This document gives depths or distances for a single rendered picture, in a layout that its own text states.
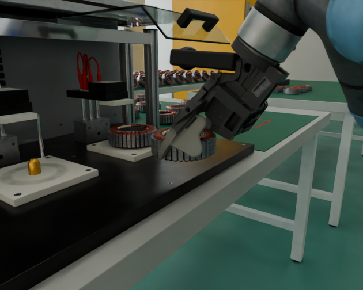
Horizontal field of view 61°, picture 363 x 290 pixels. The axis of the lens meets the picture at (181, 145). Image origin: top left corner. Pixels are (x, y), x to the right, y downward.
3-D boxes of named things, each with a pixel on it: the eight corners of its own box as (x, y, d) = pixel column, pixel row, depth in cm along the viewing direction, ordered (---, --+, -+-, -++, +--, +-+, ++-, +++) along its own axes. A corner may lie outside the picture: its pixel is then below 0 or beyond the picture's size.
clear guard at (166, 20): (230, 44, 71) (231, 16, 69) (167, 38, 52) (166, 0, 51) (129, 47, 89) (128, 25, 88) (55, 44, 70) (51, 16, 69)
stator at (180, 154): (227, 150, 55) (227, 129, 54) (193, 167, 46) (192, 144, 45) (176, 141, 61) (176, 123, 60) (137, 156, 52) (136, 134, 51)
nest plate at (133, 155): (177, 145, 74) (177, 141, 74) (134, 162, 62) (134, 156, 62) (132, 137, 82) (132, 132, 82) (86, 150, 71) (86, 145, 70)
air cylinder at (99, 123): (110, 137, 82) (109, 117, 80) (87, 143, 76) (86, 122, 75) (98, 134, 85) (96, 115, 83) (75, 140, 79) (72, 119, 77)
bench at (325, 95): (370, 155, 324) (383, 83, 304) (342, 232, 178) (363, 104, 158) (269, 140, 385) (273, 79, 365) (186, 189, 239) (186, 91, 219)
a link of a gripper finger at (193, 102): (174, 130, 43) (218, 84, 43) (167, 123, 44) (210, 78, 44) (182, 137, 48) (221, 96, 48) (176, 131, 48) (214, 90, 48)
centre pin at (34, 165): (43, 172, 53) (41, 157, 52) (32, 175, 52) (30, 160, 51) (37, 170, 54) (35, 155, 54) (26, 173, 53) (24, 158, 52)
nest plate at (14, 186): (98, 175, 55) (98, 169, 55) (14, 207, 43) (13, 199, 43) (50, 160, 63) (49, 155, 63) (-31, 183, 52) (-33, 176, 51)
